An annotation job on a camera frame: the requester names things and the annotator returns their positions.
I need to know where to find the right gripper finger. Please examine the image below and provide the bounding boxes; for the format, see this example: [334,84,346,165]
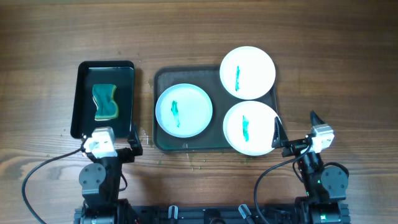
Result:
[272,116,289,148]
[310,110,325,126]

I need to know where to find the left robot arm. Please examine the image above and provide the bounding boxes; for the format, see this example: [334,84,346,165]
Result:
[73,124,143,224]

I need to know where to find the green and yellow sponge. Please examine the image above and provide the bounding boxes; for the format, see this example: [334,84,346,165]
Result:
[92,84,119,121]

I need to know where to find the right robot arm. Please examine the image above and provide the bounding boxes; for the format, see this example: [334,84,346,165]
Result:
[272,111,351,223]

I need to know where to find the black rectangular sponge tray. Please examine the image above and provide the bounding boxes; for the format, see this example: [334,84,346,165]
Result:
[70,60,135,139]

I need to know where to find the dark grey serving tray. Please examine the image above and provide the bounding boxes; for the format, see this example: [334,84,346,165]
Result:
[152,65,279,153]

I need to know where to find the white plate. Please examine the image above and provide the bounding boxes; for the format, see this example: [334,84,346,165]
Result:
[220,46,276,100]
[223,101,278,156]
[155,83,213,138]

